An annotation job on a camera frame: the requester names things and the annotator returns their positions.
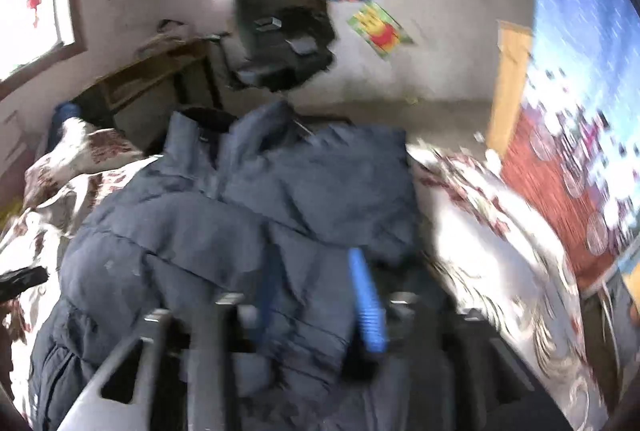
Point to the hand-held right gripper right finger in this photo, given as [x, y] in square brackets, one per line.
[367, 306]

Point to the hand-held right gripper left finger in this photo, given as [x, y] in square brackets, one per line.
[270, 291]

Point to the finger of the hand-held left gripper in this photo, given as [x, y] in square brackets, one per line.
[22, 280]

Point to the dark blue padded jacket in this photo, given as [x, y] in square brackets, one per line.
[300, 171]

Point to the floral bed blanket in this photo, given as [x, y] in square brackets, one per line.
[500, 261]

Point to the window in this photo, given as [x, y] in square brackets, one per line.
[20, 36]

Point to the wooden desk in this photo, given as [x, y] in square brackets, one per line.
[150, 66]

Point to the yellow wooden board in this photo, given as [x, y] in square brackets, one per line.
[510, 86]

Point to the yellow green bear poster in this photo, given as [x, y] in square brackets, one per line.
[380, 28]

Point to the blue red printed wall cloth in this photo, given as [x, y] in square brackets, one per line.
[575, 61]

